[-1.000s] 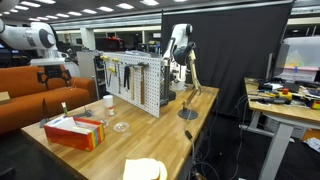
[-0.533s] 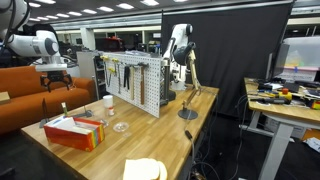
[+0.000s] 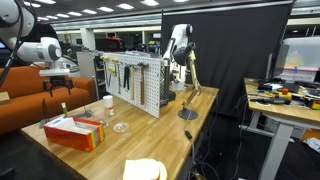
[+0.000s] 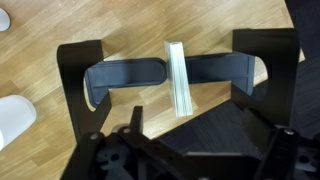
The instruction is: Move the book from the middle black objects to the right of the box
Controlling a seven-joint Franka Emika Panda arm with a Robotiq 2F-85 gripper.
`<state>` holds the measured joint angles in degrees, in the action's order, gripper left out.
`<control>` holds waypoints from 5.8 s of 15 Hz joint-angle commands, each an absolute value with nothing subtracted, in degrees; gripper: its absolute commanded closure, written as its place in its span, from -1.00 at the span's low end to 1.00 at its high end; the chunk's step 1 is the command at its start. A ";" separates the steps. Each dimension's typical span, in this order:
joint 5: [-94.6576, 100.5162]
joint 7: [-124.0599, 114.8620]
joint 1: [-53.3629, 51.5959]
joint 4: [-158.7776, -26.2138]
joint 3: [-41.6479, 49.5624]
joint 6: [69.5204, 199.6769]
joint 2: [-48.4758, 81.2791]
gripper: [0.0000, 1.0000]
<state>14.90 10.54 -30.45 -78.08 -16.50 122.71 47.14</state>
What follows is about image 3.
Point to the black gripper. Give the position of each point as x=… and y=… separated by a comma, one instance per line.
x=58, y=82

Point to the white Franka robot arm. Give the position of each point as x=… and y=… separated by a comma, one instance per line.
x=36, y=50

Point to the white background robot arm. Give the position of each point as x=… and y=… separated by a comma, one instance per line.
x=178, y=36

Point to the orange rainbow striped box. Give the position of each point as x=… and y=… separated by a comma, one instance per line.
x=73, y=138

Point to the large black metal bookend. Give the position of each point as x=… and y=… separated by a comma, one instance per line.
x=44, y=113

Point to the white blue striped booklet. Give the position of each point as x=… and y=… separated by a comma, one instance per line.
x=61, y=121

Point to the small black metal bookend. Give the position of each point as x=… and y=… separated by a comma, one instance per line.
x=83, y=114

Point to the orange sofa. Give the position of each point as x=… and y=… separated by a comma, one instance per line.
x=23, y=100

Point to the white cylindrical cup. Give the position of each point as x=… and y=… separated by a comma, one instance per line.
x=108, y=101

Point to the small white orange-capped bottle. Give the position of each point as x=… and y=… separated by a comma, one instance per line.
x=111, y=111

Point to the long silver wrench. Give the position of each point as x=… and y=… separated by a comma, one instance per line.
x=118, y=80

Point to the black pliers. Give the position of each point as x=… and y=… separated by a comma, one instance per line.
x=126, y=76

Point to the white pegboard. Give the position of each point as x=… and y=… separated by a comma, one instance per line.
x=150, y=93

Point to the yellow sponge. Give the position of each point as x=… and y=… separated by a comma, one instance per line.
x=143, y=170

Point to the black curtain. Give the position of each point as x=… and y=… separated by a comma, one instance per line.
x=233, y=50

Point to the computer monitor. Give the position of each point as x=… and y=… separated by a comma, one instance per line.
x=278, y=61

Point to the wooden side table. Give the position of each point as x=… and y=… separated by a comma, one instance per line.
x=283, y=111

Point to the clear plastic storage bin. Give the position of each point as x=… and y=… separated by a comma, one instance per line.
x=305, y=56

